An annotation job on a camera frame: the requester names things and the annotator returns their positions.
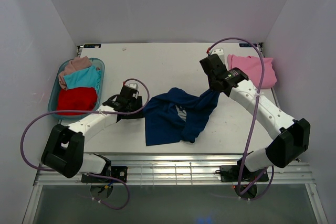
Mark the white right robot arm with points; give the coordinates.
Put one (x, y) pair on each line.
(290, 137)

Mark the aluminium front rail frame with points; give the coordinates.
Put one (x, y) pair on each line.
(193, 169)

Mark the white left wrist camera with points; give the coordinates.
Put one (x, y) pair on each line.
(131, 86)

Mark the beige t shirt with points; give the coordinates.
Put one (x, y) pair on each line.
(72, 66)

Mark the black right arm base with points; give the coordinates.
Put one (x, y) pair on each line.
(229, 173)

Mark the folded pink t shirt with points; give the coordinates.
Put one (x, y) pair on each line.
(251, 66)

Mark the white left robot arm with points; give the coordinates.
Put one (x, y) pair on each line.
(64, 151)

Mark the red t shirt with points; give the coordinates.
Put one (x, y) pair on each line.
(80, 98)

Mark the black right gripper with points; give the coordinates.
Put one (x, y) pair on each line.
(208, 80)

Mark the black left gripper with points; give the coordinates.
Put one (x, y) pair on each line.
(136, 115)

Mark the light blue t shirt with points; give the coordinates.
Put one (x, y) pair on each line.
(89, 78)

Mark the teal plastic tray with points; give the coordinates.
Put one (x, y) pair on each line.
(53, 100)

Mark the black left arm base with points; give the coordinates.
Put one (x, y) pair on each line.
(119, 172)

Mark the dark blue t shirt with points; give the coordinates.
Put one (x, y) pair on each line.
(177, 116)

